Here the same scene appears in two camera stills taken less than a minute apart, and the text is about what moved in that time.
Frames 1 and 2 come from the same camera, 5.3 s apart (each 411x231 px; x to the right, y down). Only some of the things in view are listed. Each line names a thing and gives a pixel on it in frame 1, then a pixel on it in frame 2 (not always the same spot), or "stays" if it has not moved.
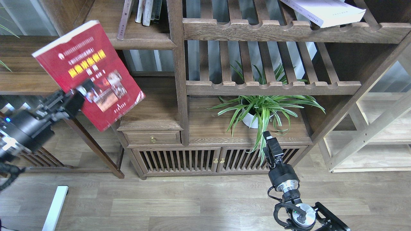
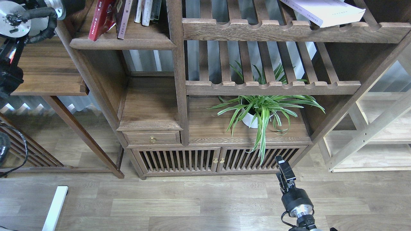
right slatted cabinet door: x=235 y=159 stays
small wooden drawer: x=152 y=137 stays
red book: x=86 y=59 to x=103 y=20
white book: x=326 y=13 stays
